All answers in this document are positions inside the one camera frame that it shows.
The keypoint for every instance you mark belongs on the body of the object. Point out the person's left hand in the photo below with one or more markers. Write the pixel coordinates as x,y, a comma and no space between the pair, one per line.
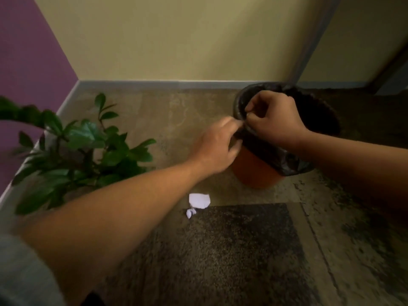
214,146

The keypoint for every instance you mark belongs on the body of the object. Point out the person's right hand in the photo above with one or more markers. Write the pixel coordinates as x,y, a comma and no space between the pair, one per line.
276,117

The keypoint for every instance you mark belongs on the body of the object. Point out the person's right fingers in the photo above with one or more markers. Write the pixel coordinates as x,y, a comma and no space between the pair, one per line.
255,108

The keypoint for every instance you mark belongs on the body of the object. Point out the person's left thumb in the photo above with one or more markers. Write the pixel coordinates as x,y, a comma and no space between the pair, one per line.
236,149

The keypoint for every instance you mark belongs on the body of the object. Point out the black plastic bin liner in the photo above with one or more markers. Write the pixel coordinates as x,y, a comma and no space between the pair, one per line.
280,130

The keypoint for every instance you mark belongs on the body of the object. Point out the person's right forearm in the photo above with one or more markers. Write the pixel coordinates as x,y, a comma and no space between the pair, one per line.
353,162

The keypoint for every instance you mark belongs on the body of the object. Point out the person's left forearm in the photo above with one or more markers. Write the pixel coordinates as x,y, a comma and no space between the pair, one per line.
105,219

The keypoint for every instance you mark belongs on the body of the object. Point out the orange waste bin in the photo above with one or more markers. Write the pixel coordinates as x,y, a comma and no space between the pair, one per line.
253,172

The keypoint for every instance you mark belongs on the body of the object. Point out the large crumpled white paper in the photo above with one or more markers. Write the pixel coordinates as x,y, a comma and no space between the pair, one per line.
200,200

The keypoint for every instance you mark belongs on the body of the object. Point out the small crumpled white paper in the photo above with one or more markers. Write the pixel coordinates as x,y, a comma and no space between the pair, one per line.
190,213

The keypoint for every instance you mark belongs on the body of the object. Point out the green leafy houseplant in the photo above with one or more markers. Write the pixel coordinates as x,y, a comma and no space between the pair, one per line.
76,149

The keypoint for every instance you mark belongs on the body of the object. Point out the grey shirt sleeve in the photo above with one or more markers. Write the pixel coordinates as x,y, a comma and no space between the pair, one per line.
22,274

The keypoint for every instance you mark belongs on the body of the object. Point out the grey door frame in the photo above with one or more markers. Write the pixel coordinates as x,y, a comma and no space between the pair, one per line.
314,38

